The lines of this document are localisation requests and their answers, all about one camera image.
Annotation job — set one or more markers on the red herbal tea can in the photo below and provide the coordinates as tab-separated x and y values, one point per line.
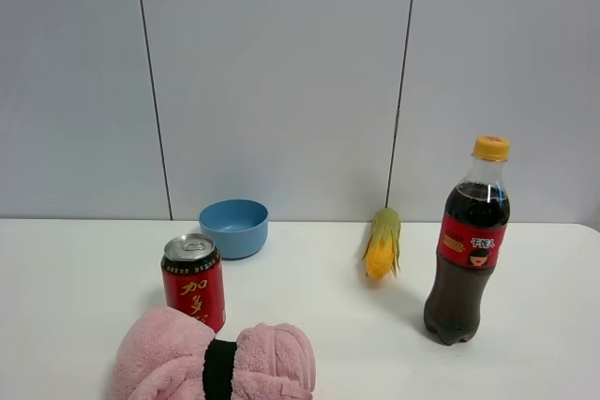
193	280

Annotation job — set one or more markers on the toy corn cob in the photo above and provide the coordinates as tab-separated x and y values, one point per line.
382	253

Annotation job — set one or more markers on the cola bottle with yellow cap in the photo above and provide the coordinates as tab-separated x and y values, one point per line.
475	217

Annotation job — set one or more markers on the pink towel with black band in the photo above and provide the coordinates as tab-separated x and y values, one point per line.
169	355

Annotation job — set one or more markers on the blue plastic bowl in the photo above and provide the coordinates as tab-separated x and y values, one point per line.
239	228

